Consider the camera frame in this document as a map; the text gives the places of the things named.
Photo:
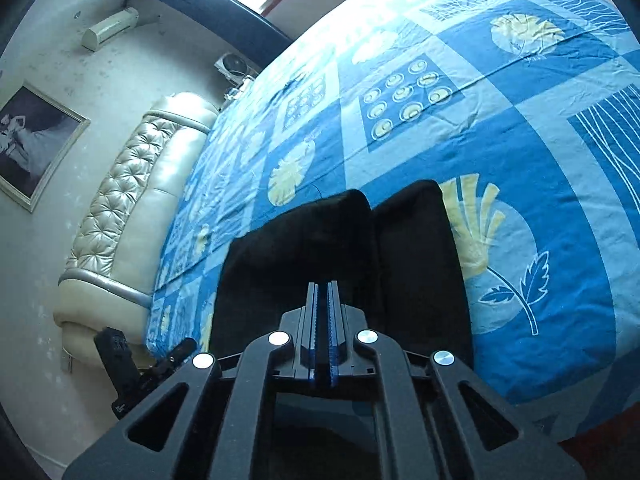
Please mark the white air conditioner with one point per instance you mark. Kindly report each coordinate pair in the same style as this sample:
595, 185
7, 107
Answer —
110, 27

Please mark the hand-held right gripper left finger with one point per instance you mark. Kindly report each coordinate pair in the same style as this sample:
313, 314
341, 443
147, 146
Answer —
312, 320

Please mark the framed wall picture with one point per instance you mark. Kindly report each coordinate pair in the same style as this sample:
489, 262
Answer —
35, 145

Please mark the beige tufted headboard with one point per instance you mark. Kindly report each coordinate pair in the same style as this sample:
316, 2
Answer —
130, 200

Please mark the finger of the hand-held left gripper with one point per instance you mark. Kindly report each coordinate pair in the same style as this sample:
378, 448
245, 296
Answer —
172, 357

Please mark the black studded pants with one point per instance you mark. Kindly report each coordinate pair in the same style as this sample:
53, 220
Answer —
400, 260

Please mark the blue curtain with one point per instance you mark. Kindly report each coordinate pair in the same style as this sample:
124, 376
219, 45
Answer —
225, 5

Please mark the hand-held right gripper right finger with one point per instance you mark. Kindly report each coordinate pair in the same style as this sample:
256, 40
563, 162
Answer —
334, 320

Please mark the white fan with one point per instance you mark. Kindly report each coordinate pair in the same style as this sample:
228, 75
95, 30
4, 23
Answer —
234, 65

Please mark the blue patterned bedsheet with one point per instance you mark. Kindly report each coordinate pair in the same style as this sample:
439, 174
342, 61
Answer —
500, 135

